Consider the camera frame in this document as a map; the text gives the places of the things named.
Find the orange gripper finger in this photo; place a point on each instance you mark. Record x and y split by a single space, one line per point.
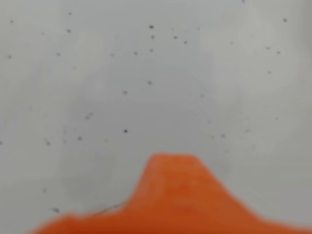
175 195
78 226

